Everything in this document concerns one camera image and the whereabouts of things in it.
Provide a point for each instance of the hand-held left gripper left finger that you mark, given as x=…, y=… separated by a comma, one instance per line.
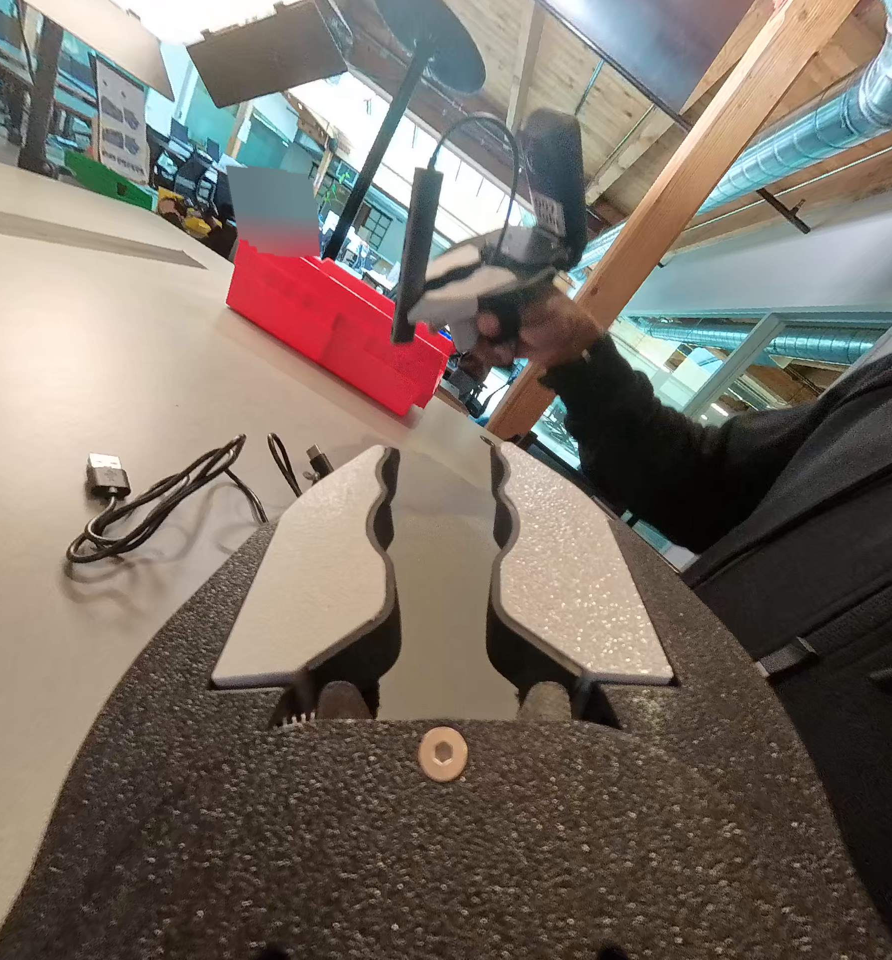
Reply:
x=318, y=577

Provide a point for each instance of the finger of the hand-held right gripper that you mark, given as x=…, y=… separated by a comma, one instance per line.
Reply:
x=468, y=296
x=464, y=259

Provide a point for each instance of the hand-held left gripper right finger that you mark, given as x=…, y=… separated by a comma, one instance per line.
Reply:
x=573, y=585

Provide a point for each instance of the person's right forearm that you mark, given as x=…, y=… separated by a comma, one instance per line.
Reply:
x=640, y=442

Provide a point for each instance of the person's right hand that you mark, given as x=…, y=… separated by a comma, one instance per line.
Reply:
x=558, y=330

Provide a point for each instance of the red plastic bin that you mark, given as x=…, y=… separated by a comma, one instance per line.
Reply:
x=303, y=307

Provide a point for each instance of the black round-base stand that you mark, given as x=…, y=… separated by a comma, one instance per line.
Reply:
x=431, y=37

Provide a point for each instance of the person in black jacket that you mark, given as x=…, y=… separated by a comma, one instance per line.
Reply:
x=850, y=570

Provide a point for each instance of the dark brown panel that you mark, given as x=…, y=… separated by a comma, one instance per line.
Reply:
x=108, y=37
x=273, y=52

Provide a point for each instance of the green plastic bin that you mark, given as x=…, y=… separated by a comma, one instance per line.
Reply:
x=108, y=180

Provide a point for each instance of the white printed poster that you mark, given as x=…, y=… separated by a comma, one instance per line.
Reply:
x=120, y=112

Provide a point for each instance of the dark pillar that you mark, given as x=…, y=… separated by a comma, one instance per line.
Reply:
x=41, y=97

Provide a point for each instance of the wooden post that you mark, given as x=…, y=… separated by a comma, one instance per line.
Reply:
x=715, y=150

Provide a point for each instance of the black metal bracket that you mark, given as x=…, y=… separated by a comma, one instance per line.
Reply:
x=783, y=210

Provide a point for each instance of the large silver air duct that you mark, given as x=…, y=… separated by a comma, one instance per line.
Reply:
x=828, y=120

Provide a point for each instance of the thin silver air duct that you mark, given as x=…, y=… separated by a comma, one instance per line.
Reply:
x=790, y=346

